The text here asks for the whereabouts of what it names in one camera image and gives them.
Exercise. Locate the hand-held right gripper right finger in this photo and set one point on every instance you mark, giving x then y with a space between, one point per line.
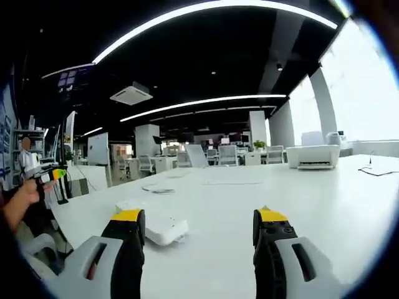
274 268

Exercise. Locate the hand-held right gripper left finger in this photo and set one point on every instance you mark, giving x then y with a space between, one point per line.
124 268

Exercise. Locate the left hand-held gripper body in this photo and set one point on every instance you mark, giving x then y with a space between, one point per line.
41 174

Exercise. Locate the white power strip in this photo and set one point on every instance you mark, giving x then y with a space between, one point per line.
162 230

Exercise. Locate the straight ceiling light strip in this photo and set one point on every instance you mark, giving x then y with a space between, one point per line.
202 102

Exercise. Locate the person's left hand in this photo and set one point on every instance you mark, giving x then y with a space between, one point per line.
29 191

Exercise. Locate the black tripod stand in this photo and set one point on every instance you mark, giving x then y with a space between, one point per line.
64 174

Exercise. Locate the grey storage shelf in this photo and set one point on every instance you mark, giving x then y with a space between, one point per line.
37 140

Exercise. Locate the standing whiteboard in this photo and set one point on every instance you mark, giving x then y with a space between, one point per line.
98 149

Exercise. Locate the white chair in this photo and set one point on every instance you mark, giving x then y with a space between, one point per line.
37 246

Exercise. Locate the white papers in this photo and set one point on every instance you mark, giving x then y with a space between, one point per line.
159 188

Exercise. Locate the white table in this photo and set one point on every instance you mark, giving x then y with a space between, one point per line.
218 199

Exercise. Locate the hanging dark screen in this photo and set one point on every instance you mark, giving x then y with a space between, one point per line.
73 76

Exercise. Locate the ceiling air conditioner unit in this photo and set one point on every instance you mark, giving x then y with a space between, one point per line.
131 93

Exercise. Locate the white printer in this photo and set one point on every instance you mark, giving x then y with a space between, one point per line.
313 154

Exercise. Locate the group of white office chairs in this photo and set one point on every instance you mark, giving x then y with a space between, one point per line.
227 154

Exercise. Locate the green potted plant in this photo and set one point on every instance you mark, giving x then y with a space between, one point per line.
259 144

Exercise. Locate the leaning white board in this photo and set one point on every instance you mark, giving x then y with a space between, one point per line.
197 155

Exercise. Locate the long curved ceiling light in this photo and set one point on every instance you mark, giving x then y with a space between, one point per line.
193 14

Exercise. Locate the blue white wall poster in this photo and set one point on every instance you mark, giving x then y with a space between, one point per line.
4 134

